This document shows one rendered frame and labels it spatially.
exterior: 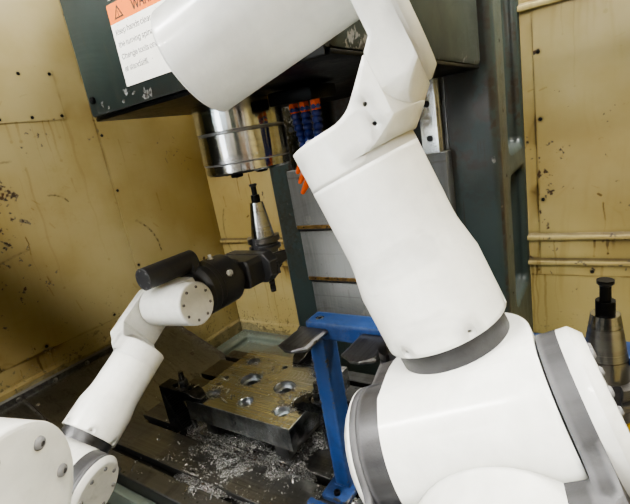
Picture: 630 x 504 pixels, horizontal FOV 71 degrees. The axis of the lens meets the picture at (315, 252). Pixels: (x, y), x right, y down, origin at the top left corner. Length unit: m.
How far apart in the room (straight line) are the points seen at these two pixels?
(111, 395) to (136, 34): 0.47
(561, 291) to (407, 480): 1.37
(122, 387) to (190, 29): 0.49
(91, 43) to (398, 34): 0.61
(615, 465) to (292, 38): 0.24
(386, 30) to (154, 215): 1.76
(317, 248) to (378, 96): 1.13
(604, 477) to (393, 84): 0.19
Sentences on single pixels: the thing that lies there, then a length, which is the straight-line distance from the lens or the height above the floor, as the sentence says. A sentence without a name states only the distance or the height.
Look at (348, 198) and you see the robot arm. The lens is 0.22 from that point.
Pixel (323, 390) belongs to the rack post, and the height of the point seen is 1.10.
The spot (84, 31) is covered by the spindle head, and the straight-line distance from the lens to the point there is 0.79.
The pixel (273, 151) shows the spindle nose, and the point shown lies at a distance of 0.78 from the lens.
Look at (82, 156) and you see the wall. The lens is 1.81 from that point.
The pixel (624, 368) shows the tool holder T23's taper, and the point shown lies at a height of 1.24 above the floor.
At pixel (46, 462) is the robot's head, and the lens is 0.19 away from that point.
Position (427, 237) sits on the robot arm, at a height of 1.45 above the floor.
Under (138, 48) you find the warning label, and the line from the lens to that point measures 0.69.
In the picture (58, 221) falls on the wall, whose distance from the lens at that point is 1.74.
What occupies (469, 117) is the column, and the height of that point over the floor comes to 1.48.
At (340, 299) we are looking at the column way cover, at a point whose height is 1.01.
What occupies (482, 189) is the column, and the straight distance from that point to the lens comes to 1.15.
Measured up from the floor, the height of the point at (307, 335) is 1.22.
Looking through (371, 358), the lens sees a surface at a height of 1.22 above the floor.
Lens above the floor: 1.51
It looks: 15 degrees down
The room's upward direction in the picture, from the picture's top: 10 degrees counter-clockwise
